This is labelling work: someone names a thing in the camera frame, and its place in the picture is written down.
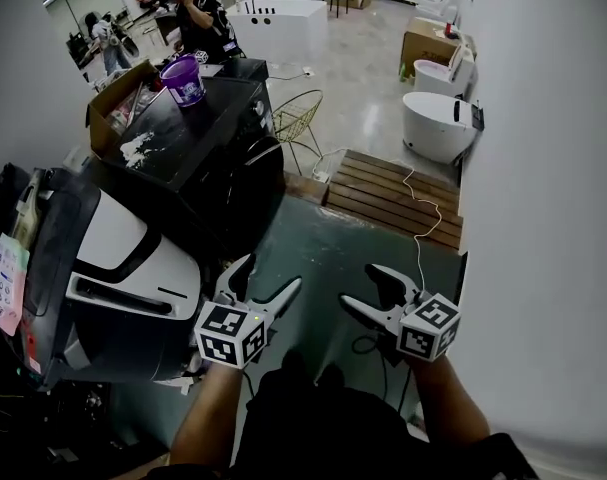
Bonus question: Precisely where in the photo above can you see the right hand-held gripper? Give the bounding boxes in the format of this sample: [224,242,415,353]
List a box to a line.
[337,262,462,363]

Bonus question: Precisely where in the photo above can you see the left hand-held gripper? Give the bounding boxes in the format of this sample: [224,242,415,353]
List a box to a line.
[193,252,303,370]

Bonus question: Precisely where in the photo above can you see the person's left forearm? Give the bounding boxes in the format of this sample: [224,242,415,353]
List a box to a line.
[168,360,244,469]

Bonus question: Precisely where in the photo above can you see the person's right forearm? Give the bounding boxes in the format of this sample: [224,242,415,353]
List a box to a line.
[407,352,492,442]

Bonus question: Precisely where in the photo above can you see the person's left shoe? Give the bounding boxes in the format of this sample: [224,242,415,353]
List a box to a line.
[277,350,314,387]

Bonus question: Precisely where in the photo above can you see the person's shoe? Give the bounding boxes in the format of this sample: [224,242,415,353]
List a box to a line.
[277,350,314,387]
[317,362,347,390]

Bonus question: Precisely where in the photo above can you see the person's right shoe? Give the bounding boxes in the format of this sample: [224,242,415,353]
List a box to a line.
[317,362,347,390]

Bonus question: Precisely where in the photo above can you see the wooden slat platform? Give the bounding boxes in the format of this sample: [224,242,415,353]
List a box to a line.
[285,148,465,252]

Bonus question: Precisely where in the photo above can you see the person's black trousers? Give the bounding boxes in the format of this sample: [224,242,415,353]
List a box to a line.
[230,382,419,480]

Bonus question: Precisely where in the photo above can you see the white grey tall appliance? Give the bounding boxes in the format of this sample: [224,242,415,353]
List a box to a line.
[12,167,204,392]

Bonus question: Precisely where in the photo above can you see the white toilet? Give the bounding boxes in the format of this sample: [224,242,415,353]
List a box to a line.
[401,91,486,165]
[412,42,478,100]

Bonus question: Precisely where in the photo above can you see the white powder spill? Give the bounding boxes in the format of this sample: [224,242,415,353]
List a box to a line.
[118,130,155,169]

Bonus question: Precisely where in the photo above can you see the person's black shirt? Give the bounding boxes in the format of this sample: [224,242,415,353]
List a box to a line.
[112,431,539,480]

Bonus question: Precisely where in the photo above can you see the purple plastic bucket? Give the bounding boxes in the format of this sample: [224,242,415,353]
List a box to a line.
[158,53,208,108]

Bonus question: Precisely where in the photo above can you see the black table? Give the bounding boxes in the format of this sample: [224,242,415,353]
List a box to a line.
[197,57,270,85]

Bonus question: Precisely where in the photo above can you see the beige plastic bottle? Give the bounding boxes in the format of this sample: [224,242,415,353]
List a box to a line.
[10,170,47,249]

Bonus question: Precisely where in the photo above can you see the closed brown cardboard box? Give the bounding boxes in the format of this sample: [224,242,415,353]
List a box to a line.
[400,16,477,79]

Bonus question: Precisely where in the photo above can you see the white rectangular bathtub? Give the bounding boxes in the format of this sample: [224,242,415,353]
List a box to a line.
[225,0,329,59]

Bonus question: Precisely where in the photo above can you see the white cable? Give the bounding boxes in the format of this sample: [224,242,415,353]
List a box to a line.
[386,160,444,299]

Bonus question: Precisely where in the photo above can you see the gold wire chair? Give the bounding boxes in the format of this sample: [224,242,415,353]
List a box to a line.
[271,89,325,177]

